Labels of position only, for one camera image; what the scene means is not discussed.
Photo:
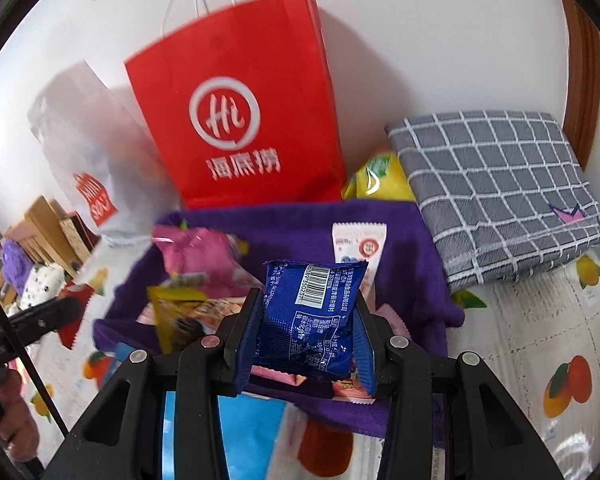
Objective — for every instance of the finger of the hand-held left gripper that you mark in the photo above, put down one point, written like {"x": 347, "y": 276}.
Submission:
{"x": 45, "y": 321}

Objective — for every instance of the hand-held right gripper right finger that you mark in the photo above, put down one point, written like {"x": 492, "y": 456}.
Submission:
{"x": 369, "y": 360}

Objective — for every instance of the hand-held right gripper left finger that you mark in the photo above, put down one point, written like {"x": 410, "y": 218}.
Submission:
{"x": 247, "y": 350}

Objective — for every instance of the red snack packet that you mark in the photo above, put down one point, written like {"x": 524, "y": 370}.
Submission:
{"x": 75, "y": 310}

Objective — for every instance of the pink white snack packet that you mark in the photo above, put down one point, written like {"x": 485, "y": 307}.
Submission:
{"x": 392, "y": 321}

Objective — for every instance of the blue snack packet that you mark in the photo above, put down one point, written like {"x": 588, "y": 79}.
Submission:
{"x": 305, "y": 330}

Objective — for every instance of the yellow snack packet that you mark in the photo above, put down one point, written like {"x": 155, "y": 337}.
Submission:
{"x": 172, "y": 317}

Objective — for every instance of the pink bun packet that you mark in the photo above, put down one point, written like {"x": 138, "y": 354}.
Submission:
{"x": 200, "y": 255}

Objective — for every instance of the person's left hand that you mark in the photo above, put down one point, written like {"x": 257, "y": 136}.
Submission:
{"x": 17, "y": 410}

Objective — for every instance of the pale pink snack packet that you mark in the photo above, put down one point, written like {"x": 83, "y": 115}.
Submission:
{"x": 275, "y": 375}

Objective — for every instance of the white plush toy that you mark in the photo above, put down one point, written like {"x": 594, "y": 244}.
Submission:
{"x": 40, "y": 280}

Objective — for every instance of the small pink snack packet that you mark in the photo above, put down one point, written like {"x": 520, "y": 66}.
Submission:
{"x": 220, "y": 310}

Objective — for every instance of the purple cloth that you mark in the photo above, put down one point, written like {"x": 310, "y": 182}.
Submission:
{"x": 15, "y": 260}

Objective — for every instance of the blue tissue pack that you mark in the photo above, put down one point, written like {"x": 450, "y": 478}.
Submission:
{"x": 252, "y": 435}

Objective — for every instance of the patterned book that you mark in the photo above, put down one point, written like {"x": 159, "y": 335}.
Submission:
{"x": 77, "y": 232}

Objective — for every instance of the white stick snack packet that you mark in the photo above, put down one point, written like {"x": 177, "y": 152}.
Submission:
{"x": 355, "y": 245}

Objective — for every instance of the purple towel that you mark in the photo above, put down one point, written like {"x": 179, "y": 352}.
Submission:
{"x": 290, "y": 230}

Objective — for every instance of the white plastic bag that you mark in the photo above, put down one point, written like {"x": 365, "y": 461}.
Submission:
{"x": 90, "y": 150}

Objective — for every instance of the large yellow snack bag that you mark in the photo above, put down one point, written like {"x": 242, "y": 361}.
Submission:
{"x": 375, "y": 180}

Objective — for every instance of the grey checked folded cloth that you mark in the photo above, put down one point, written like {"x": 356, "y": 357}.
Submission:
{"x": 490, "y": 185}

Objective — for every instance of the red paper bag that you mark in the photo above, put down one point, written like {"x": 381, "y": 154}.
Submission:
{"x": 240, "y": 60}

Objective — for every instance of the wooden door frame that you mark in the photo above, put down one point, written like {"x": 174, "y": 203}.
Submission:
{"x": 582, "y": 85}

